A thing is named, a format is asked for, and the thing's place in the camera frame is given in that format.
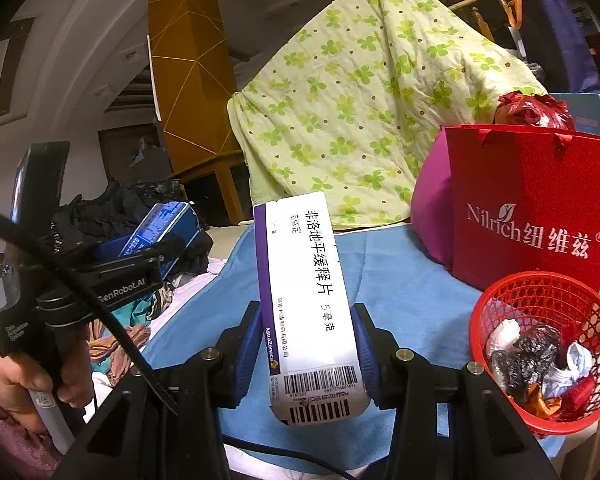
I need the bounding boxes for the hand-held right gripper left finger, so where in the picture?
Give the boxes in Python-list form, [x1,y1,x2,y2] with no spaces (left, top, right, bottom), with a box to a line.
[55,301,266,480]

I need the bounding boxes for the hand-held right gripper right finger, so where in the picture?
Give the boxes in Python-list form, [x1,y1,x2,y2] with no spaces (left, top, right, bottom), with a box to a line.
[349,302,561,480]

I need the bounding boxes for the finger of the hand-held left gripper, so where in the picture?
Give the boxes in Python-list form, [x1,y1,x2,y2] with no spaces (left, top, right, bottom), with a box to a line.
[92,234,188,267]

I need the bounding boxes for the blue medicine box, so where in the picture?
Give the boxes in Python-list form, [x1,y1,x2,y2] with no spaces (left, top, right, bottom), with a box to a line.
[117,201,203,261]

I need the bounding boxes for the white and purple medicine box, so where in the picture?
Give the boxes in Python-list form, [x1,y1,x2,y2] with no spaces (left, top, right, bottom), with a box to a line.
[253,191,372,427]

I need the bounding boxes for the dark plastic bag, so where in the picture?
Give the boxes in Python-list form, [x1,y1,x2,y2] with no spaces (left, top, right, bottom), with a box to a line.
[490,325,561,403]

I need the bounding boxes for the red mesh plastic basket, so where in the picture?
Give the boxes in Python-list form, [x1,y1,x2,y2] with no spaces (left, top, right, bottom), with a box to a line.
[469,271,600,437]

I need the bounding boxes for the white and blue wrapper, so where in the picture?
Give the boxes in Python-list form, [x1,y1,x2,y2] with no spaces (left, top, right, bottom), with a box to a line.
[550,342,595,398]

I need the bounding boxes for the red mesh net scrap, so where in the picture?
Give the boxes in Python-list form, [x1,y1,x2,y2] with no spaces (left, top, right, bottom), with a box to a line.
[557,375,598,411]

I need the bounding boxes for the person's left hand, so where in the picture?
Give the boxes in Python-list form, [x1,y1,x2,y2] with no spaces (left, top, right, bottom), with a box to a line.
[0,342,95,433]

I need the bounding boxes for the pile of dark clothes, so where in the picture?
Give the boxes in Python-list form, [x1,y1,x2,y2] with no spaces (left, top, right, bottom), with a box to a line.
[52,180,213,281]

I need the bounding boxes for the light blue towel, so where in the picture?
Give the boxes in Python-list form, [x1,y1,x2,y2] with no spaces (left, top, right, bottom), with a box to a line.
[140,220,561,466]

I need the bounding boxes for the pile of colourful clothes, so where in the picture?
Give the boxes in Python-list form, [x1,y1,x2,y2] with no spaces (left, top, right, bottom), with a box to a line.
[87,280,176,386]

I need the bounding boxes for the magenta fabric bag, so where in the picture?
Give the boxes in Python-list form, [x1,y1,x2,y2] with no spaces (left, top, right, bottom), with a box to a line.
[411,147,456,271]

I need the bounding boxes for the orange crumpled wrapper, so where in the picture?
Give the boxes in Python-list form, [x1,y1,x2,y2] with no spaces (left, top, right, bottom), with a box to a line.
[522,384,563,418]

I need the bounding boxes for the orange wooden pillar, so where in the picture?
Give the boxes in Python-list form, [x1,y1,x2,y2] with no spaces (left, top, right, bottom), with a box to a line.
[144,0,253,176]

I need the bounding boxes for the green clover print quilt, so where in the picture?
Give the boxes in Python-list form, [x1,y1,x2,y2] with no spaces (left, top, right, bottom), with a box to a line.
[227,0,548,228]

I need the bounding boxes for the red paper gift bag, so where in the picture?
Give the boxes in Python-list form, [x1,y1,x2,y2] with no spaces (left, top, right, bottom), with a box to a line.
[439,125,600,292]

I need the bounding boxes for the crumpled red plastic bag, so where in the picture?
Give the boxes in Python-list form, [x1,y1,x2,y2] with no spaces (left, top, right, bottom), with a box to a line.
[495,91,576,132]

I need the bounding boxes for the teal cardboard box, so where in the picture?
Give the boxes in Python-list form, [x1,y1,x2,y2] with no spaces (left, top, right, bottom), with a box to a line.
[550,92,600,137]

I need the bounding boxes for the black cable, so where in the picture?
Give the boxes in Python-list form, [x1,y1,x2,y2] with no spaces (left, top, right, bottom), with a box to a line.
[222,435,376,480]
[0,206,178,415]

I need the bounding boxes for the dark blue bag orange straps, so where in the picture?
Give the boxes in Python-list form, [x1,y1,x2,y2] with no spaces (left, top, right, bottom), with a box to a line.
[507,0,600,93]

